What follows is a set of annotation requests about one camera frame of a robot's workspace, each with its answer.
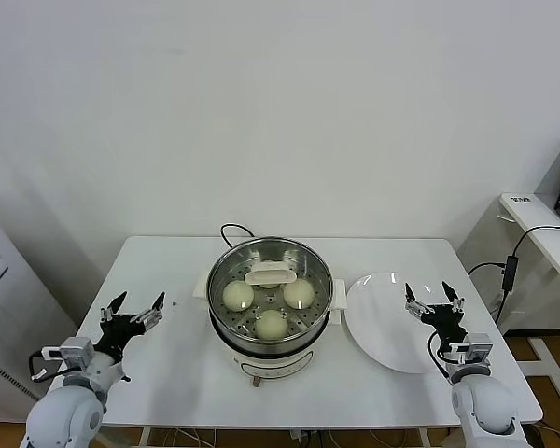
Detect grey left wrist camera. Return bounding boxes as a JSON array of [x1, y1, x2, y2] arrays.
[[58, 338, 95, 372]]

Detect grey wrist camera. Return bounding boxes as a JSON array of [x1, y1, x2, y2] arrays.
[[58, 338, 95, 372], [452, 332, 494, 365]]

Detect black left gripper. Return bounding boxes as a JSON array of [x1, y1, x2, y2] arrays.
[[94, 292, 166, 363]]

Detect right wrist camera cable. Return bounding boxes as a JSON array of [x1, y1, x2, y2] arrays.
[[427, 330, 454, 386]]

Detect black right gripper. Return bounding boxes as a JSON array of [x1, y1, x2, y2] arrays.
[[403, 280, 470, 351]]

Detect thin white cables under table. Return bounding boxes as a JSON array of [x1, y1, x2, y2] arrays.
[[161, 427, 225, 448]]

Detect perforated steel steamer basket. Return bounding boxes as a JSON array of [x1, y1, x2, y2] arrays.
[[205, 236, 335, 345]]

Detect white electric cooker base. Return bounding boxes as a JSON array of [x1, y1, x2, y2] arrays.
[[191, 274, 347, 388]]

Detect white cabinet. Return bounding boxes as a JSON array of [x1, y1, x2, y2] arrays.
[[0, 204, 78, 421]]

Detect black cooker power cable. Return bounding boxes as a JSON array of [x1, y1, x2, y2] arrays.
[[219, 223, 256, 251]]

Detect black power adapter with cable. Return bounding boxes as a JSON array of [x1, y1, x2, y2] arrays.
[[468, 225, 560, 326]]

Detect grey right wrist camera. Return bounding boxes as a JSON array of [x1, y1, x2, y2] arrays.
[[452, 332, 494, 365]]

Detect white round plate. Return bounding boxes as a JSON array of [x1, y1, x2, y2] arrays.
[[343, 271, 461, 375]]

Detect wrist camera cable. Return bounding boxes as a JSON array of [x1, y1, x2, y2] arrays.
[[427, 330, 454, 386], [27, 347, 66, 383]]

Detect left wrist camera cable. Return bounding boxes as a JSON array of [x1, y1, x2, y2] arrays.
[[27, 347, 66, 383]]

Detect white side desk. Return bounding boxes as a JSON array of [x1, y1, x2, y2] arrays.
[[456, 192, 560, 405]]

